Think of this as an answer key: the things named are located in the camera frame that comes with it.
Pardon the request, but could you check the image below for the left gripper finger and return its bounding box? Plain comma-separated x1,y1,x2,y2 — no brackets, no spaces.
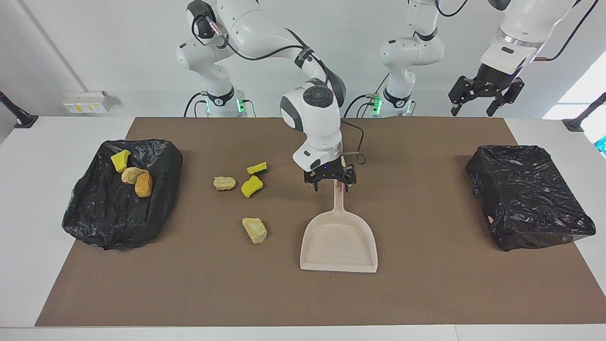
487,78,525,117
449,77,478,117

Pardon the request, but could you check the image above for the curved yellow sponge piece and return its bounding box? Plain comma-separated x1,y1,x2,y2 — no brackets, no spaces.
241,175,264,198

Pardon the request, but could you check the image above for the beige plastic dustpan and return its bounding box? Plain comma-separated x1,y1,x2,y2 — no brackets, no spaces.
300,182,378,273

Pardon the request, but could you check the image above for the large beige sponge chunk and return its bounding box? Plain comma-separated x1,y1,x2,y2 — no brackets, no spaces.
242,217,267,244

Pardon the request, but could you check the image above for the orange-brown sponge lump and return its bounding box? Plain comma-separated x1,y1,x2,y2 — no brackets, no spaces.
135,171,153,198

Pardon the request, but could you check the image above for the pale beige sponge chunk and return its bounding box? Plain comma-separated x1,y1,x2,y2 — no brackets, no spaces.
121,167,145,185

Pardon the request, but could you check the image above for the yellow sponge wedge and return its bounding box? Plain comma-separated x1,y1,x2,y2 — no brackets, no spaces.
111,150,132,173

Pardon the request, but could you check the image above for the black bag-lined bin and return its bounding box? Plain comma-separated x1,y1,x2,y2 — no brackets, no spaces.
465,145,597,251
62,139,184,251

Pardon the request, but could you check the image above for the brown table mat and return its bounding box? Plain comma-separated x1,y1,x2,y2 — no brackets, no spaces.
36,117,606,327

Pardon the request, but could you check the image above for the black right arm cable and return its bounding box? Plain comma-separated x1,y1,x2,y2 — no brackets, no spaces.
192,14,365,165

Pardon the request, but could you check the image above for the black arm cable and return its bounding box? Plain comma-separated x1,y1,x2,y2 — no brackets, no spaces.
435,0,598,63
192,14,365,165

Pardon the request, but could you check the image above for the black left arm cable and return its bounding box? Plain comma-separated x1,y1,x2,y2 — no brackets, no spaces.
435,0,598,63

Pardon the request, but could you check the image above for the black base cable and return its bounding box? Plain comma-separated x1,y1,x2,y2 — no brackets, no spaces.
343,71,391,118
184,92,209,117

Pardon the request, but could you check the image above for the white wall socket box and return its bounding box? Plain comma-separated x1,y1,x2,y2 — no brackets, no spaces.
63,91,113,114

